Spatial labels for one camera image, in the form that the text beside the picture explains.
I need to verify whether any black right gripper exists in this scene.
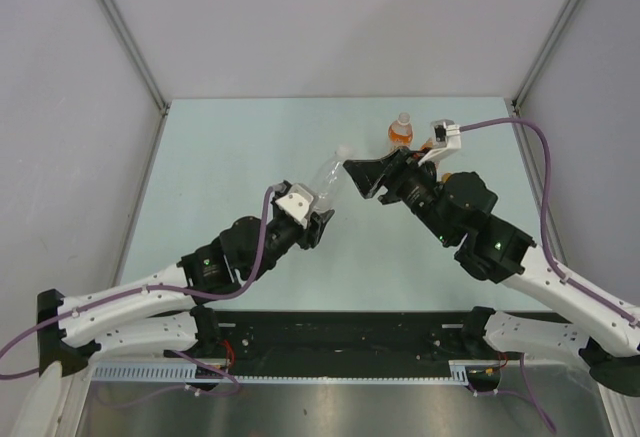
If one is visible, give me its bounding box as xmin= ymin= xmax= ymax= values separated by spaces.
xmin=342 ymin=146 xmax=456 ymax=246

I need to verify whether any tall orange tea bottle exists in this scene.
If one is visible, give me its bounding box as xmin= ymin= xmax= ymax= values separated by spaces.
xmin=388 ymin=112 xmax=413 ymax=152

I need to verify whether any clear water bottle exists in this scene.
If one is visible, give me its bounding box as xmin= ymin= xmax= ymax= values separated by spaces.
xmin=309 ymin=150 xmax=350 ymax=212

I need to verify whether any white water bottle cap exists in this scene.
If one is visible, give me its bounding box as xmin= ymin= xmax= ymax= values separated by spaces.
xmin=335 ymin=145 xmax=353 ymax=160

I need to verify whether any small orange juice bottle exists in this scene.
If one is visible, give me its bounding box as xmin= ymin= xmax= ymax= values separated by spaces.
xmin=420 ymin=138 xmax=443 ymax=156

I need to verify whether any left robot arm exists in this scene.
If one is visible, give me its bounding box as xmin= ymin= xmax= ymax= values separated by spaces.
xmin=37 ymin=211 xmax=334 ymax=376

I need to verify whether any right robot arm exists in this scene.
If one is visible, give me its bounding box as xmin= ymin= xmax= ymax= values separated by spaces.
xmin=344 ymin=148 xmax=639 ymax=397

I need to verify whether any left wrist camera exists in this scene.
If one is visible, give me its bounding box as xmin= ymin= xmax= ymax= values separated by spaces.
xmin=275 ymin=183 xmax=316 ymax=228

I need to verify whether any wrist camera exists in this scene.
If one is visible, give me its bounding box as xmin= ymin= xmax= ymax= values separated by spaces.
xmin=275 ymin=183 xmax=316 ymax=228
xmin=418 ymin=119 xmax=461 ymax=166

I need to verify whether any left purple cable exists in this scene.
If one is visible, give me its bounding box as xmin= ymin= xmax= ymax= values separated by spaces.
xmin=0 ymin=184 xmax=281 ymax=378

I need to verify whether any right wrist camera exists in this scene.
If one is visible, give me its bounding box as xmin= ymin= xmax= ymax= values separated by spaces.
xmin=418 ymin=119 xmax=461 ymax=166

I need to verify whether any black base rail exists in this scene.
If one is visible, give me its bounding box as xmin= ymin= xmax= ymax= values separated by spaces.
xmin=185 ymin=311 xmax=516 ymax=379

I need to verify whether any grey slotted cable duct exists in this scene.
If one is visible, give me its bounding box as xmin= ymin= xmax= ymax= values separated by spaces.
xmin=92 ymin=359 xmax=501 ymax=388

